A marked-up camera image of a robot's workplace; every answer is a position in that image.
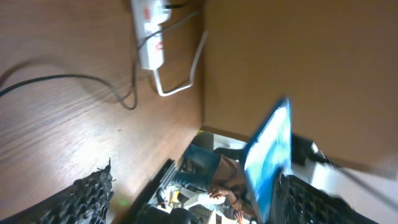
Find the blue Samsung Galaxy smartphone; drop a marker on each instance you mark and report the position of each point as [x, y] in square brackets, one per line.
[268, 152]

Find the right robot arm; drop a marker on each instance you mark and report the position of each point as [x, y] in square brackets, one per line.
[370, 192]

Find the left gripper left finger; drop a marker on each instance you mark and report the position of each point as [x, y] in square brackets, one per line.
[87, 200]

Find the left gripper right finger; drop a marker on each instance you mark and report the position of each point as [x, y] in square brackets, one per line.
[295, 201]

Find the person seated in background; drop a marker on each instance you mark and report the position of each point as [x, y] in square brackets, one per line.
[219, 176]

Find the white power strip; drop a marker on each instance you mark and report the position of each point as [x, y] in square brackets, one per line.
[148, 16]

